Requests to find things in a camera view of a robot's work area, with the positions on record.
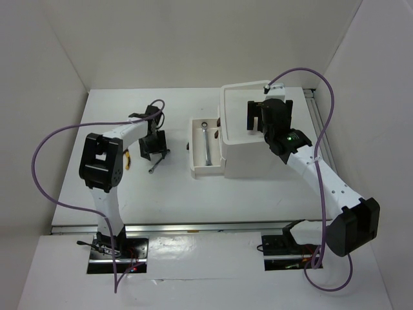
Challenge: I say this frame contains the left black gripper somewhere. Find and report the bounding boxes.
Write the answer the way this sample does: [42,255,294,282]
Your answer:
[138,130,167,161]

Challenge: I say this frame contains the small silver ratchet wrench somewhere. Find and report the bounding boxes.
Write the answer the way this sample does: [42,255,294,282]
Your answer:
[148,149,170,174]

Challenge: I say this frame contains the yellow black pliers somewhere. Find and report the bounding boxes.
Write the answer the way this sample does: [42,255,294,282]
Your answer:
[124,149,132,171]

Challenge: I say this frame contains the large silver ratchet wrench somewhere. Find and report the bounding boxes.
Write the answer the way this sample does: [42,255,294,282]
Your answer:
[201,121,212,166]

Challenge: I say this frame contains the white bottom drawer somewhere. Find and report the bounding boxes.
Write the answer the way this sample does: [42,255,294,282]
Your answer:
[187,118,225,178]

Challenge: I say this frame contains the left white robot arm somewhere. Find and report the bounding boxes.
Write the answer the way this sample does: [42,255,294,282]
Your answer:
[79,102,170,258]

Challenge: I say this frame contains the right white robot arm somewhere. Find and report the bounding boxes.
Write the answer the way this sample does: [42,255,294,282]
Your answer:
[247,98,380,257]

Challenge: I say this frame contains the white drawer cabinet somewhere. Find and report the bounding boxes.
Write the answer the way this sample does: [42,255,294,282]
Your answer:
[219,79,307,179]

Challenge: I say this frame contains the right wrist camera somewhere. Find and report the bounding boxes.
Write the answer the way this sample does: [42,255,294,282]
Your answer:
[264,83,285,100]

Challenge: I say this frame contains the front aluminium rail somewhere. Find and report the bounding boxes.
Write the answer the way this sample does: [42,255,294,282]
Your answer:
[50,221,290,235]

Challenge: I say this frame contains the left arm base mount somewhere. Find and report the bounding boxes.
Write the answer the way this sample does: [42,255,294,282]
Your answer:
[76,238,149,274]

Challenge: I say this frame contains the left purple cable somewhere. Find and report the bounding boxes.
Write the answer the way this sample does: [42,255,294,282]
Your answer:
[31,99,166,294]

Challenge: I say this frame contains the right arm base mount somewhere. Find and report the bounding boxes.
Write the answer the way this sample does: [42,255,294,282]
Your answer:
[256,228,317,271]

